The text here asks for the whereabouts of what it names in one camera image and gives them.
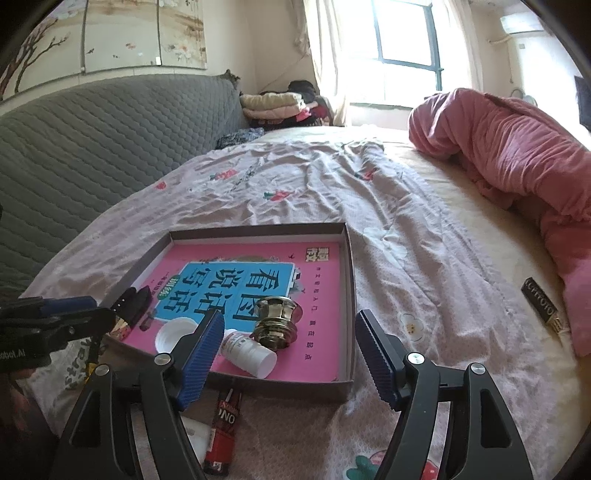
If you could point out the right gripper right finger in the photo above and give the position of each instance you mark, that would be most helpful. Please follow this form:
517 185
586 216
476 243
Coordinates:
482 440

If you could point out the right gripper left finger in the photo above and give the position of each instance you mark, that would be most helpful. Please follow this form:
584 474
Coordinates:
97 441

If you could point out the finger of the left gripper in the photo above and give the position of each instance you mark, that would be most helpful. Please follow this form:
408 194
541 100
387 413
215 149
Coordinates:
60 320

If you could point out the black yellow wrist watch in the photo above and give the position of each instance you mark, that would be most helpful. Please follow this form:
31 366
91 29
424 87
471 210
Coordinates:
124 314

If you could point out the white earbuds case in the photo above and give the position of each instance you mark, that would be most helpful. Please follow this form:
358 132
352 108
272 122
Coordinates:
199 435

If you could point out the small white pill bottle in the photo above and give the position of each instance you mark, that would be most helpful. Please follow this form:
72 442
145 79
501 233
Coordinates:
247 354

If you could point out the brass door knob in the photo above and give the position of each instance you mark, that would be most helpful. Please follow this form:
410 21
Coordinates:
276 325

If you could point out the black lettered flat tag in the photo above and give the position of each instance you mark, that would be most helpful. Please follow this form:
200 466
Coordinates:
544 307

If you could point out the grey quilted headboard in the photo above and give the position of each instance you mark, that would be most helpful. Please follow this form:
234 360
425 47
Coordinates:
69 156

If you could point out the pink strawberry print bedsheet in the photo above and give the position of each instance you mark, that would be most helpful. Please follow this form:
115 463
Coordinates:
416 267

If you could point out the grey cardboard box lid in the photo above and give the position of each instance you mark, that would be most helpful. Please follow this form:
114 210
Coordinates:
223 373

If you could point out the pink blue children's book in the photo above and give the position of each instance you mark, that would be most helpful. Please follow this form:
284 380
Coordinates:
186 279

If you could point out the dark blue patterned cloth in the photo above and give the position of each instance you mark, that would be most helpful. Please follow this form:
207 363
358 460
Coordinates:
241 136

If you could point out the pink red duvet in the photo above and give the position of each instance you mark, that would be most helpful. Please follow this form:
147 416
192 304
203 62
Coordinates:
519 157

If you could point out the folded clothes pile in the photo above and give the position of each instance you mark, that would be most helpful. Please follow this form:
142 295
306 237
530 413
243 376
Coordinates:
299 106

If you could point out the cream curtain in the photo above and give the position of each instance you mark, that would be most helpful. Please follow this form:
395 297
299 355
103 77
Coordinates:
326 24

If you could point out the white air conditioner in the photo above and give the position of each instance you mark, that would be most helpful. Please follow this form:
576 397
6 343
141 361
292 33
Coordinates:
521 23

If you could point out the floral wall painting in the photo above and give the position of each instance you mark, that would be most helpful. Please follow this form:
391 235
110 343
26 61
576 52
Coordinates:
86 37

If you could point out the black wall television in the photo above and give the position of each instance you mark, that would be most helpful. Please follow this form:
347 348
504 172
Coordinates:
583 93

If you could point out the window with blue frame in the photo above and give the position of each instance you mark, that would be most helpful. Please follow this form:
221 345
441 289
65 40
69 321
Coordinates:
408 45

